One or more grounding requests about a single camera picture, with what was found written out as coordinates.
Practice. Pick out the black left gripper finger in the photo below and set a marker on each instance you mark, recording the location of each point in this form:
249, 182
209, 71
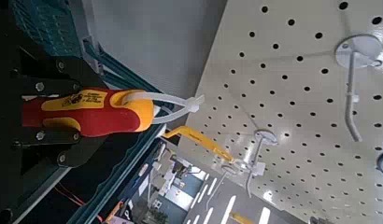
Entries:
55, 74
55, 146

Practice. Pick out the red yellow screwdriver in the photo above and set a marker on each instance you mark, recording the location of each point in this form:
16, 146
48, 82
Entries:
96, 115

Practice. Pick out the white zip tie loop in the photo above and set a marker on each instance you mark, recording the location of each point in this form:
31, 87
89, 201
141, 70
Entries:
186, 104

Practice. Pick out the grey plastic crate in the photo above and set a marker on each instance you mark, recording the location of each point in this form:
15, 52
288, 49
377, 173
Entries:
46, 28

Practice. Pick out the grey lower back panel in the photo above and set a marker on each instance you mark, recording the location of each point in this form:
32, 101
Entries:
155, 40

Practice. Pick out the white pegboard hook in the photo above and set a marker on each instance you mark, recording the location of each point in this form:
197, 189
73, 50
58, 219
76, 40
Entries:
266, 137
357, 51
228, 170

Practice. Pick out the white pegboard panel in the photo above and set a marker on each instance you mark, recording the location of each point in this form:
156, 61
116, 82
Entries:
304, 109

